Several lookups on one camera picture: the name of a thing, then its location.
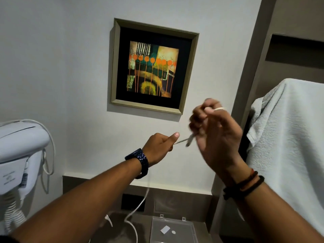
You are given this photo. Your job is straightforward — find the person's left hand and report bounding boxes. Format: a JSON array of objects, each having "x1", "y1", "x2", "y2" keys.
[{"x1": 142, "y1": 132, "x2": 180, "y2": 168}]

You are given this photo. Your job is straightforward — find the red-brown thread bracelet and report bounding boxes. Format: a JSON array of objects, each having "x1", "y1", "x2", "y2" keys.
[{"x1": 235, "y1": 169, "x2": 259, "y2": 191}]

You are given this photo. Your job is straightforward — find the black wall socket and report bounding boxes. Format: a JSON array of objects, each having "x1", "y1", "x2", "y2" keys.
[{"x1": 121, "y1": 193, "x2": 146, "y2": 212}]

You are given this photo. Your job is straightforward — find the framed abstract painting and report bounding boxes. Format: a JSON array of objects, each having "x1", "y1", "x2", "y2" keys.
[{"x1": 110, "y1": 18, "x2": 200, "y2": 115}]

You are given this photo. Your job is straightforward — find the clear plastic box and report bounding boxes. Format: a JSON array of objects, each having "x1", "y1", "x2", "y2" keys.
[{"x1": 150, "y1": 214, "x2": 199, "y2": 243}]

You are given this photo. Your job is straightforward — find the dark blue wristwatch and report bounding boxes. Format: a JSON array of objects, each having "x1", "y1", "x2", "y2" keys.
[{"x1": 125, "y1": 148, "x2": 149, "y2": 180}]

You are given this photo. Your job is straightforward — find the white wall hair dryer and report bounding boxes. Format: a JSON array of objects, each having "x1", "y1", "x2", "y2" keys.
[{"x1": 0, "y1": 121, "x2": 51, "y2": 201}]

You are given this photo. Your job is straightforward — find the person's left forearm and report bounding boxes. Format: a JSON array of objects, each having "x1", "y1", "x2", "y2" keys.
[{"x1": 10, "y1": 159, "x2": 143, "y2": 243}]

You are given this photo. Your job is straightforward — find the white charging cable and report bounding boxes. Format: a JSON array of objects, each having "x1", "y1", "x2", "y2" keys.
[{"x1": 124, "y1": 107, "x2": 226, "y2": 243}]

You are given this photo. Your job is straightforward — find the grey door frame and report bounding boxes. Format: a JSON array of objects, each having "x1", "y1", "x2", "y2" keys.
[{"x1": 210, "y1": 0, "x2": 278, "y2": 243}]

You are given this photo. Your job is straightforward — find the person's right hand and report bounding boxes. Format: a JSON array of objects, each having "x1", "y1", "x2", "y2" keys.
[{"x1": 189, "y1": 98, "x2": 250, "y2": 181}]

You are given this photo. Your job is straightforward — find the white towel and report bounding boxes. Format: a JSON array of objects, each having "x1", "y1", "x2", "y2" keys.
[{"x1": 237, "y1": 78, "x2": 324, "y2": 237}]

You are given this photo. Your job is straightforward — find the white coiled dryer cord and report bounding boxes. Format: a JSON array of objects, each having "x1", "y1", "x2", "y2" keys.
[{"x1": 0, "y1": 119, "x2": 56, "y2": 235}]

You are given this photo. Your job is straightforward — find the black cord bracelet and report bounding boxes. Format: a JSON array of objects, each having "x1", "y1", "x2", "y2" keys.
[{"x1": 223, "y1": 175, "x2": 265, "y2": 201}]

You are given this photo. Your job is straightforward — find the person's right forearm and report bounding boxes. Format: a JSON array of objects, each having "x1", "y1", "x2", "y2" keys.
[{"x1": 226, "y1": 174, "x2": 324, "y2": 243}]

